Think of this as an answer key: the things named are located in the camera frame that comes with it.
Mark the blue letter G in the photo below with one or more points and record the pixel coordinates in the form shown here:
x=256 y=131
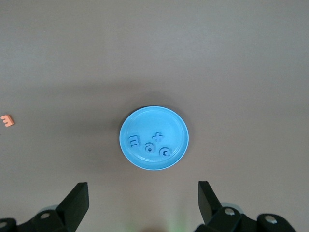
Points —
x=161 y=152

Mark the brown table cloth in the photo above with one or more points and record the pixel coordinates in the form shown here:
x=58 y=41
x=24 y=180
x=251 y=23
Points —
x=154 y=48

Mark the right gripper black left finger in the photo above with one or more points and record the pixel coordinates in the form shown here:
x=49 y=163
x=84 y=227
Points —
x=67 y=215

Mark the blue plus sign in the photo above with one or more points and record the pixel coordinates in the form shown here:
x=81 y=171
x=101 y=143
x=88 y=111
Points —
x=158 y=137

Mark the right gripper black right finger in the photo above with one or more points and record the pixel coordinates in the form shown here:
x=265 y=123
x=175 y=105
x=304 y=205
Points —
x=217 y=217

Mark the orange letter E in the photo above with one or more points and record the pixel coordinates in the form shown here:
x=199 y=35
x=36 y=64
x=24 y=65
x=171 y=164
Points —
x=9 y=120

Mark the blue plate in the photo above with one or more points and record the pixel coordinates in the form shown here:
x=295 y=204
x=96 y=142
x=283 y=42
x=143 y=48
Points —
x=154 y=120

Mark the blue letter E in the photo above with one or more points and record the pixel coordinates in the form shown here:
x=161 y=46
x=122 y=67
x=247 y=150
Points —
x=138 y=141

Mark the blue letter a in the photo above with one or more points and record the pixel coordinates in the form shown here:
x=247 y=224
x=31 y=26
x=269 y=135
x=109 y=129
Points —
x=146 y=148

